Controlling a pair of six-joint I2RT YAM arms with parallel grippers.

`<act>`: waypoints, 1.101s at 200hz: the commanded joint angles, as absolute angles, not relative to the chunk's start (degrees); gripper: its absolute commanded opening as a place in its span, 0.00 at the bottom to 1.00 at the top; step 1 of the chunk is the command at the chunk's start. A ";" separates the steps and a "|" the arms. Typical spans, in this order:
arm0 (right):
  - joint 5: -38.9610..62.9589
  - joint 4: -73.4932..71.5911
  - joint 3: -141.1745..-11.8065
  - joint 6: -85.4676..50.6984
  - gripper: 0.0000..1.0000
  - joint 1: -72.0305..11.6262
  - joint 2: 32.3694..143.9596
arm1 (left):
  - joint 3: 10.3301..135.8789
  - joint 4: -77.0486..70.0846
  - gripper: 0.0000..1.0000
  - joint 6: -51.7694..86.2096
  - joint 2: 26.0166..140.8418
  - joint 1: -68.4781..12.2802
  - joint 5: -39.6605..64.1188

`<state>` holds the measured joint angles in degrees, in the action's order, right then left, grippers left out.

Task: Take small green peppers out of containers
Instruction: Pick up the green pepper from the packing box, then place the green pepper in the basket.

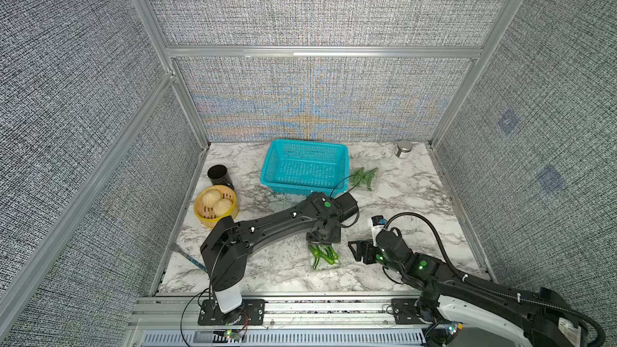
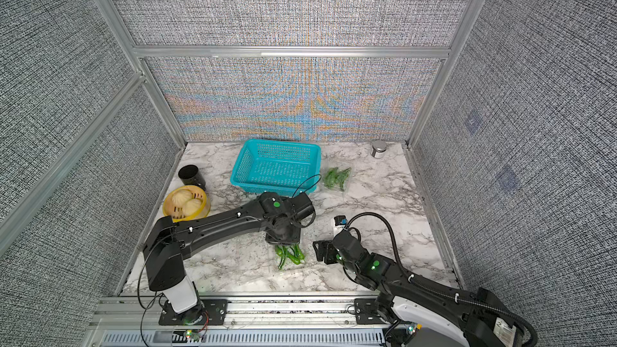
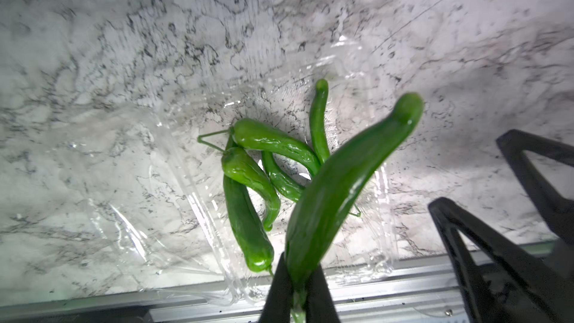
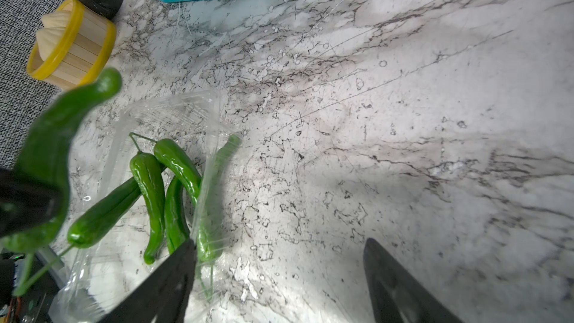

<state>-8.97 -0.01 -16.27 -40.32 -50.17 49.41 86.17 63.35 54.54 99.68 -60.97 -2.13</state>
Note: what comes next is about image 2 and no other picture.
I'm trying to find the teal plastic basket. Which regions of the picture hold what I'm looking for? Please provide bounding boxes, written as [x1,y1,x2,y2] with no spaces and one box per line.
[230,139,321,197]

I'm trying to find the clear container peppers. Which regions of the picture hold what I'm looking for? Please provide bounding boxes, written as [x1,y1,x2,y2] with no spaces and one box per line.
[321,163,353,193]

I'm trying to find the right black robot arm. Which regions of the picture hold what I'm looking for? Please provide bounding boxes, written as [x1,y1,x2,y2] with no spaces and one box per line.
[324,213,539,346]

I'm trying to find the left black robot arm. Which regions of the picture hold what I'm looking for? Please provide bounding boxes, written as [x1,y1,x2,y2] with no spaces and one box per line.
[142,192,316,316]

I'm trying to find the white bun right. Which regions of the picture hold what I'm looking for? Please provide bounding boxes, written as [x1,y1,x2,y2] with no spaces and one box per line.
[183,199,202,217]

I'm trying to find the white bun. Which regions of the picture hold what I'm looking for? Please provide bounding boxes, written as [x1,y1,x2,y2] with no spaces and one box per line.
[183,199,202,217]
[171,189,194,208]

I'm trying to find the yellow steamer basket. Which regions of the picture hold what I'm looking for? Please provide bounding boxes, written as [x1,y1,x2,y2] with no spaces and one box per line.
[162,186,210,223]

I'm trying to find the black cup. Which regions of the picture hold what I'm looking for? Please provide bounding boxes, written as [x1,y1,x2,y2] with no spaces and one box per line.
[178,165,207,191]

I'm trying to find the white bun left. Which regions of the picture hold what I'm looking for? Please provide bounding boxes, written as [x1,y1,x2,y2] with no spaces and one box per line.
[171,189,194,208]

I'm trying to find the small metal tin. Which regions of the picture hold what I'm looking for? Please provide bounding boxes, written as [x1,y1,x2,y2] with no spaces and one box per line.
[371,140,388,159]

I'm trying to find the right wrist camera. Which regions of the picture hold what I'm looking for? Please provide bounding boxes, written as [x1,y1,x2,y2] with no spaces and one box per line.
[333,215,347,236]

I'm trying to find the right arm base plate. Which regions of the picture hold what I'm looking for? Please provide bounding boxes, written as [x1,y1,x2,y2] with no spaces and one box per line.
[353,298,392,325]

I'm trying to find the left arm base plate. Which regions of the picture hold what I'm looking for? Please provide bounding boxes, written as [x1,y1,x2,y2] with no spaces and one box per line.
[158,299,228,326]

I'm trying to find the front aluminium rail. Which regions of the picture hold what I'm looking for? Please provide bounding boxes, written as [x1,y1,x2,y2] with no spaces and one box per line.
[86,293,435,347]

